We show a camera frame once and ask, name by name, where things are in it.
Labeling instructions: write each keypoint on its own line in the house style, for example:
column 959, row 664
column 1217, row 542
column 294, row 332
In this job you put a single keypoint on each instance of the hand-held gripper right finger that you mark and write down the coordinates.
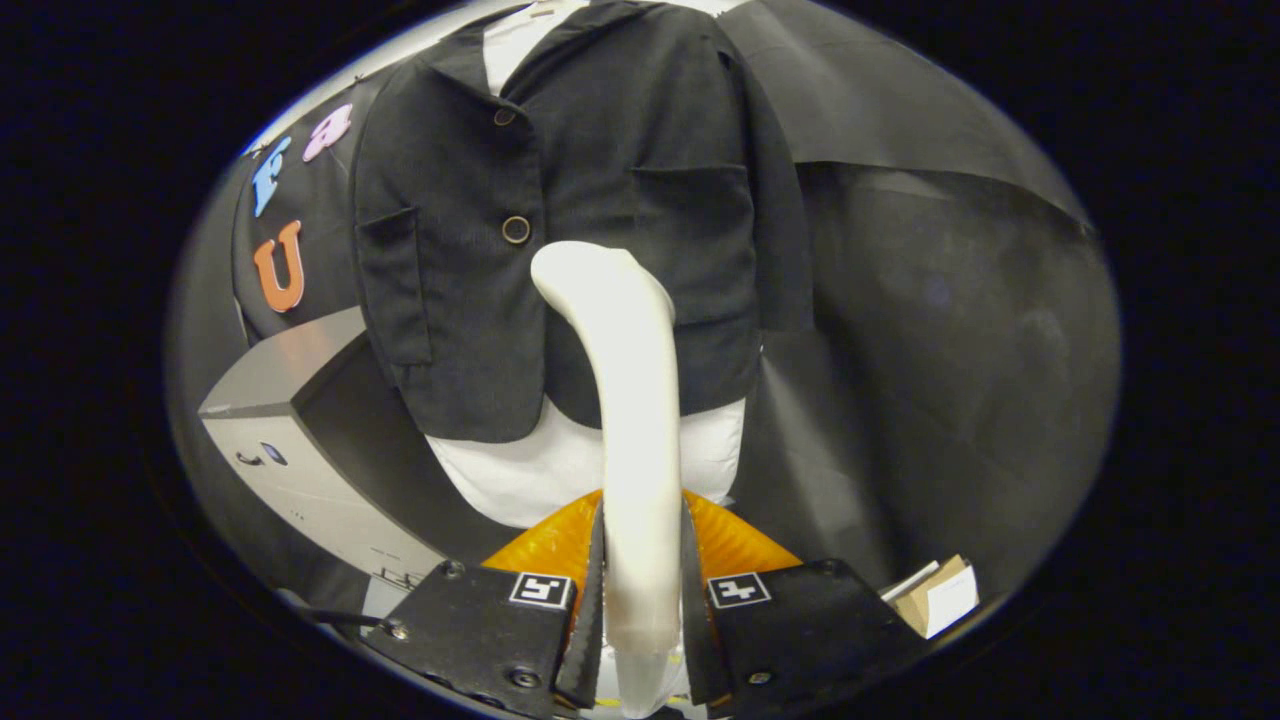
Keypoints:
column 696, row 620

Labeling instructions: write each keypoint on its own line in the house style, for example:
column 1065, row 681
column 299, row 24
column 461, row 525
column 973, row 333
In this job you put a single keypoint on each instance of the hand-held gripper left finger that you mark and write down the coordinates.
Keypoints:
column 592, row 620

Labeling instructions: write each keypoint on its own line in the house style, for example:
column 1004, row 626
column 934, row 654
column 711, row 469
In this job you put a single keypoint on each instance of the white garment steamer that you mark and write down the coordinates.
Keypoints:
column 640, row 430

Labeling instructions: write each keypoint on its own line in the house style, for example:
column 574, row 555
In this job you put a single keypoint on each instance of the black blazer jacket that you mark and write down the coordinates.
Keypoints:
column 620, row 130

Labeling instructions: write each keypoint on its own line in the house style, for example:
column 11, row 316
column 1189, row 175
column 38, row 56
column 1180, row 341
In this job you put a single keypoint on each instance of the white mannequin torso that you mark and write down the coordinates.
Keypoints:
column 520, row 480

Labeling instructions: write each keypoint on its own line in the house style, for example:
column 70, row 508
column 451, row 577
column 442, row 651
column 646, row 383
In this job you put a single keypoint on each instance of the black backdrop cloth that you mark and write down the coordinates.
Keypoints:
column 950, row 350

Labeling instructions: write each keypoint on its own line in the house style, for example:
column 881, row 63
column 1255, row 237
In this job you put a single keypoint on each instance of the grey cabinet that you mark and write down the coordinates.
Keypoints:
column 280, row 365

